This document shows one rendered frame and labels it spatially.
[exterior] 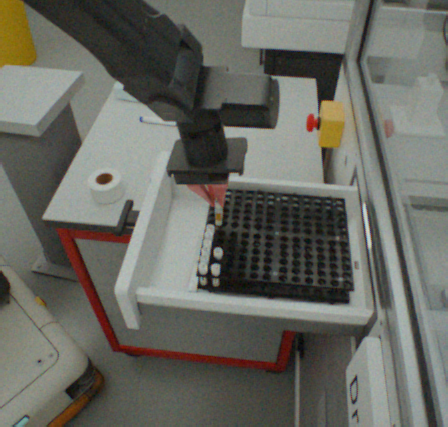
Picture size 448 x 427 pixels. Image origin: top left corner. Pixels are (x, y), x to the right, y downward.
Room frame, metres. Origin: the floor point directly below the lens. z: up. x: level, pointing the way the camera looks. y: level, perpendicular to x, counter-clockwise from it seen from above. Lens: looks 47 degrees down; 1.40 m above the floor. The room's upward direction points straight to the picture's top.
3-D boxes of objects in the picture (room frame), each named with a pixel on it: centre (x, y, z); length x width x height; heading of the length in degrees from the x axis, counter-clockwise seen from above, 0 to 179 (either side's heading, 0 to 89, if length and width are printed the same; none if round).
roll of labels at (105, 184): (0.64, 0.25, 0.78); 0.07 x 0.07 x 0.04
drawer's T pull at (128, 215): (0.43, 0.14, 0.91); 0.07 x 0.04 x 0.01; 173
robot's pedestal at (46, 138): (1.05, 0.60, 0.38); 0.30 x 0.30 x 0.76; 78
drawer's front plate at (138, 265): (0.43, 0.12, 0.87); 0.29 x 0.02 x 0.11; 173
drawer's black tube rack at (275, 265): (0.41, -0.08, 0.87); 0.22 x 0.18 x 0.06; 83
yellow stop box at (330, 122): (0.72, -0.22, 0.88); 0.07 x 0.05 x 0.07; 173
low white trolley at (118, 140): (0.84, 0.05, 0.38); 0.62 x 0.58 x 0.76; 173
